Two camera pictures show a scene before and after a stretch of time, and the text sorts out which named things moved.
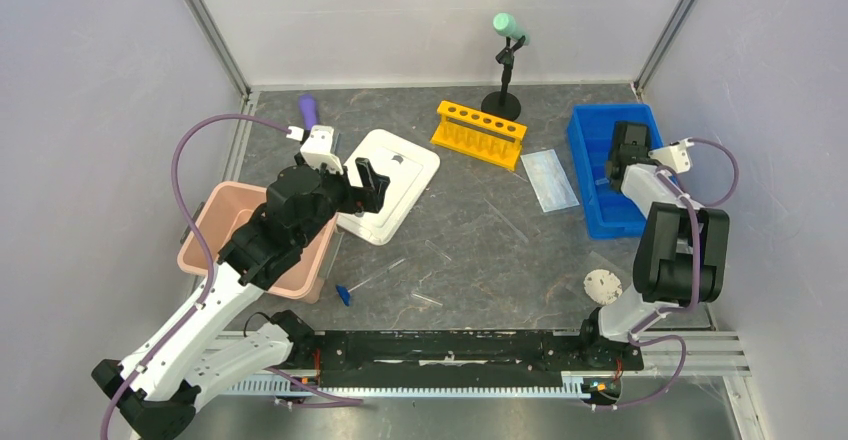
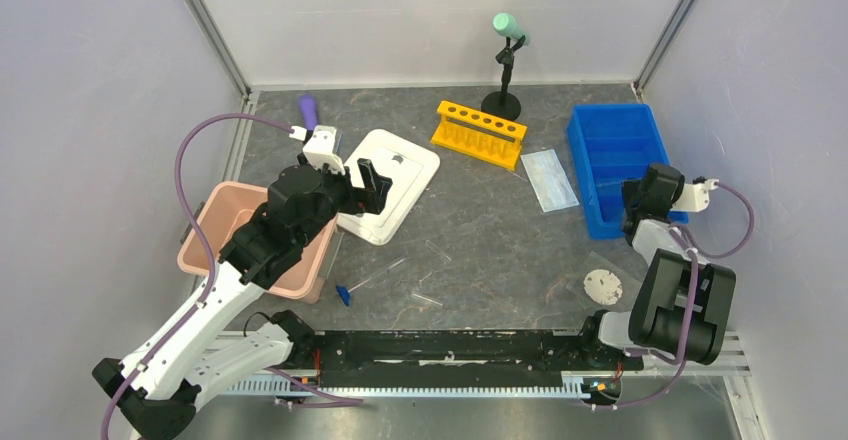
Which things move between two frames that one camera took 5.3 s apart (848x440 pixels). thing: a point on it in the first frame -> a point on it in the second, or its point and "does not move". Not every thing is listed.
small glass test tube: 434,249 does not move
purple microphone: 310,114 does not move
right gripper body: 648,149 -> 630,194
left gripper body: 358,198 does not move
